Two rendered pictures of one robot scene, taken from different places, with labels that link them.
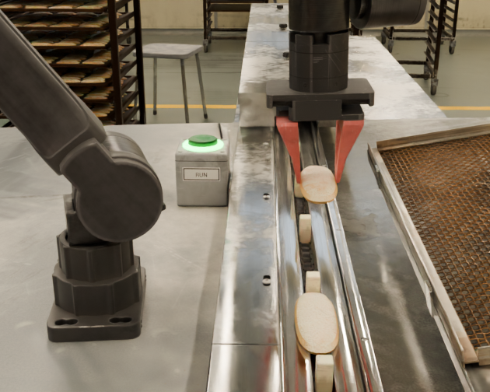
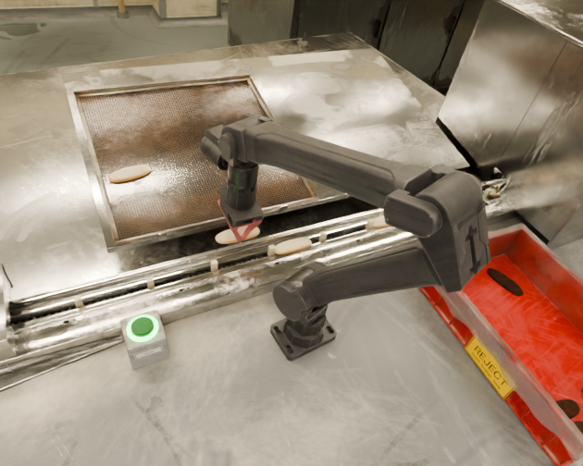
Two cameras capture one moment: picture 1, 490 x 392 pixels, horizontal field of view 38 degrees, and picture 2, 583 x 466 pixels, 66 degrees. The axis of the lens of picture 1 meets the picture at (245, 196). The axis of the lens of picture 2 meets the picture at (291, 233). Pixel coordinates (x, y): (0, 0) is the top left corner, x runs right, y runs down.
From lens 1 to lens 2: 1.20 m
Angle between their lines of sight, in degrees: 97
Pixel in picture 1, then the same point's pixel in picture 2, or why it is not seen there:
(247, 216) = (217, 288)
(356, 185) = (98, 274)
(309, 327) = (303, 243)
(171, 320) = not seen: hidden behind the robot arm
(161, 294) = (279, 316)
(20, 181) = not seen: outside the picture
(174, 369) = not seen: hidden behind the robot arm
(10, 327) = (336, 360)
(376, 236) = (178, 253)
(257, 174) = (146, 304)
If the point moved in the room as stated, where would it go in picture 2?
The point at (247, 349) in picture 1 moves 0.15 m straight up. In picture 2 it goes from (327, 254) to (340, 208)
